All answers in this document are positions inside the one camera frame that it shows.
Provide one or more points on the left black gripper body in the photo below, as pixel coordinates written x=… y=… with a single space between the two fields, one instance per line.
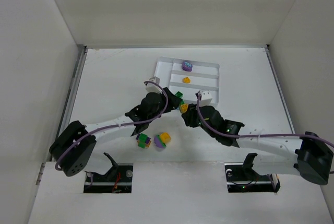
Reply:
x=169 y=98

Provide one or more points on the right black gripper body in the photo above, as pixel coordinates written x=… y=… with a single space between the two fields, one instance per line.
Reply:
x=190 y=116

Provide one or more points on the green lego brick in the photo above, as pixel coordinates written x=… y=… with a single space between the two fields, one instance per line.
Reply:
x=179 y=95

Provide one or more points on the yellow long lego brick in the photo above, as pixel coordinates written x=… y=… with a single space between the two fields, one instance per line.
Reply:
x=183 y=107

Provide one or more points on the small yellow lego piece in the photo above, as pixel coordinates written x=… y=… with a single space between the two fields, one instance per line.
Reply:
x=186 y=80

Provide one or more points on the purple round lego piece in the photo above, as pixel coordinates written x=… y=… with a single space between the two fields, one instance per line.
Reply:
x=187 y=66

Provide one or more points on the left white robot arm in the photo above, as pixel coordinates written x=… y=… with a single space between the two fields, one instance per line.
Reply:
x=73 y=149

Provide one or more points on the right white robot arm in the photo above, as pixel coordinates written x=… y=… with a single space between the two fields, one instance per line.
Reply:
x=306 y=155

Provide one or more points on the white divided sorting tray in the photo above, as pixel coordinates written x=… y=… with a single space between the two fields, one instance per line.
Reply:
x=203 y=76

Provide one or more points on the green purple yellow lego cluster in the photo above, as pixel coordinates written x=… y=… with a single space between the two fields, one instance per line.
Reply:
x=143 y=140

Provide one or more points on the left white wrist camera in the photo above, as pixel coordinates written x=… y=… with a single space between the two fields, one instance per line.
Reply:
x=151 y=86

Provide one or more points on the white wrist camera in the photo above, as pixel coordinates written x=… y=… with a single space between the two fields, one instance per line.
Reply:
x=151 y=86
x=204 y=97

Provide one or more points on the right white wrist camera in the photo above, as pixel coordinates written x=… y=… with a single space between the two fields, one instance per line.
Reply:
x=204 y=97

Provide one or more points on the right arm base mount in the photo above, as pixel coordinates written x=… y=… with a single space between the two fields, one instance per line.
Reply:
x=241 y=178

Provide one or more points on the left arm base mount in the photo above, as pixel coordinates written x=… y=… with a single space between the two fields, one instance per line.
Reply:
x=117 y=180

